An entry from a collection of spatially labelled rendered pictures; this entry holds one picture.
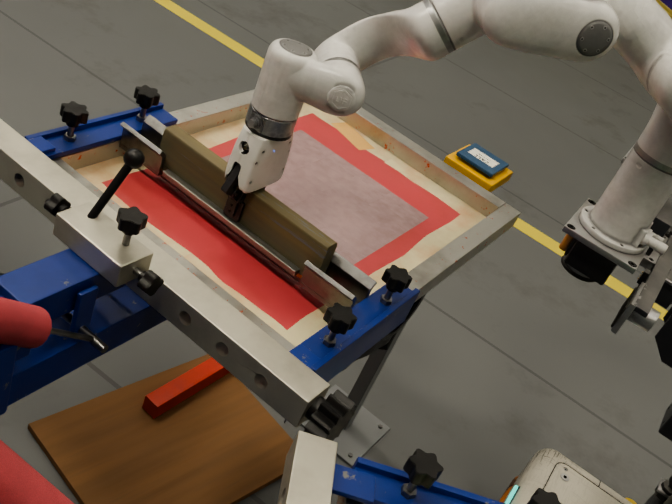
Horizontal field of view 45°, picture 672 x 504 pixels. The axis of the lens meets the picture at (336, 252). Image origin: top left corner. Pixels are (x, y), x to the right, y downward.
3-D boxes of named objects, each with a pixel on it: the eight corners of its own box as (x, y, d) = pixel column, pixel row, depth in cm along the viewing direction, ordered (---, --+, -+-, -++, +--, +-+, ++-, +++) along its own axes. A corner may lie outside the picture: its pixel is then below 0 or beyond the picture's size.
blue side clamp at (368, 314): (381, 304, 139) (396, 273, 135) (404, 321, 137) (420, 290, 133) (272, 382, 116) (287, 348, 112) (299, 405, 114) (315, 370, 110)
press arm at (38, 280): (96, 261, 115) (102, 234, 112) (125, 286, 113) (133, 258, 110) (-12, 307, 102) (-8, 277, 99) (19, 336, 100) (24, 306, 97)
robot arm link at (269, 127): (272, 128, 118) (266, 145, 120) (307, 117, 125) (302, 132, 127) (234, 102, 121) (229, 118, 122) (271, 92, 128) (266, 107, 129)
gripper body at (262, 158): (268, 139, 120) (247, 200, 126) (309, 125, 127) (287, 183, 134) (231, 113, 122) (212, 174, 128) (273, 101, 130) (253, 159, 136)
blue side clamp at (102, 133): (152, 133, 156) (160, 101, 152) (171, 147, 154) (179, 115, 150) (18, 172, 133) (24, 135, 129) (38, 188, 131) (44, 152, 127)
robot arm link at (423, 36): (460, 60, 117) (332, 129, 122) (442, 23, 127) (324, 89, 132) (435, 10, 112) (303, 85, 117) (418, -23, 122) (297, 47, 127)
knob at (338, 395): (312, 405, 109) (330, 367, 105) (344, 432, 108) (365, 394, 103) (278, 432, 104) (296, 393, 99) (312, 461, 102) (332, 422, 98)
